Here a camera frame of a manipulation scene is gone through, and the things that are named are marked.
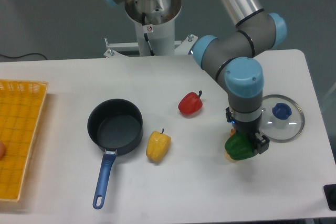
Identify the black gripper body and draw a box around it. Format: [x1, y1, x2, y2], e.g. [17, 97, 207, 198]
[225, 107, 262, 134]

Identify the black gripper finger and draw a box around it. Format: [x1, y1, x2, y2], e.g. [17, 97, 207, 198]
[248, 131, 270, 154]

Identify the green bell pepper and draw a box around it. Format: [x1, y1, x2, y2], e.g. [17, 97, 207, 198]
[231, 132, 256, 161]

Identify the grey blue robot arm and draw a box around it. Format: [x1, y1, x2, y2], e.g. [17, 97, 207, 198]
[106, 0, 287, 160]

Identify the toasted bread piece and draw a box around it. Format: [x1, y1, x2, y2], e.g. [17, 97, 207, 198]
[224, 129, 236, 163]

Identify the glass lid blue knob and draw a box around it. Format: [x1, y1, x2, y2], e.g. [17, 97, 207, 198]
[258, 94, 306, 143]

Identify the red bell pepper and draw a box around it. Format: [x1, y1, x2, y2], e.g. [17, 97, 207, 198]
[178, 90, 203, 115]

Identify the black device at table edge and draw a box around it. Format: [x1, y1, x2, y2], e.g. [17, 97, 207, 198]
[323, 184, 336, 211]

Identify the yellow bell pepper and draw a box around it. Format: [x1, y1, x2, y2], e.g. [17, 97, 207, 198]
[146, 129, 171, 163]

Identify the yellow plastic basket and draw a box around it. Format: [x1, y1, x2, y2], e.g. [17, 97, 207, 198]
[1, 79, 48, 202]

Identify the black pot blue handle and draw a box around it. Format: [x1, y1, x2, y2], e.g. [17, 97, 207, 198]
[87, 99, 143, 209]

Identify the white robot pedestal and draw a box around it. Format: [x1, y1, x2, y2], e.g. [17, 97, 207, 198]
[104, 0, 198, 58]

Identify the black cable on floor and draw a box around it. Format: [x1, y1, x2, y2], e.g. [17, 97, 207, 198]
[0, 52, 48, 60]

